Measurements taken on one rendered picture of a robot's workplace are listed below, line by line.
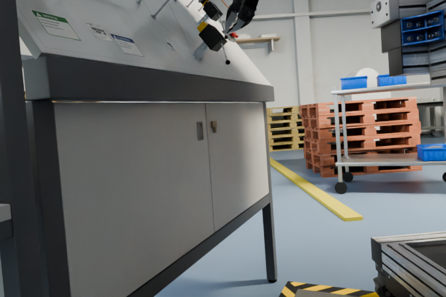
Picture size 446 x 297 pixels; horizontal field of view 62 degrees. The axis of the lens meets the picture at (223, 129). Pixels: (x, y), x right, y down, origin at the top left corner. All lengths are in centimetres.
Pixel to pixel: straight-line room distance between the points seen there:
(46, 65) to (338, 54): 818
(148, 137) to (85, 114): 19
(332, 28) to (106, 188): 814
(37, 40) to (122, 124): 24
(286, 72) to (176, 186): 740
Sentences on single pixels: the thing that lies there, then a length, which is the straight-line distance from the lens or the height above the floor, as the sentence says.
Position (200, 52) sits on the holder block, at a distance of 111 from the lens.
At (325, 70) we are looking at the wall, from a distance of 851.
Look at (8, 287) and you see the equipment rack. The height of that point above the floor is 55.
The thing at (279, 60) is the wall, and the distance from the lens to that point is 828.
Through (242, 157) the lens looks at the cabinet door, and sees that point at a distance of 137.
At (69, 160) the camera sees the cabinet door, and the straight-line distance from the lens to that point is 70.
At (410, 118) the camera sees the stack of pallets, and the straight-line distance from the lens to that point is 451.
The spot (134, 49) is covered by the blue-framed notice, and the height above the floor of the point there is 91.
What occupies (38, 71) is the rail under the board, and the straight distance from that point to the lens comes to 64.
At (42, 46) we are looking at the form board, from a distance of 65.
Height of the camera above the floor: 76
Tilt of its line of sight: 2 degrees down
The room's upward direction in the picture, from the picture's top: 4 degrees counter-clockwise
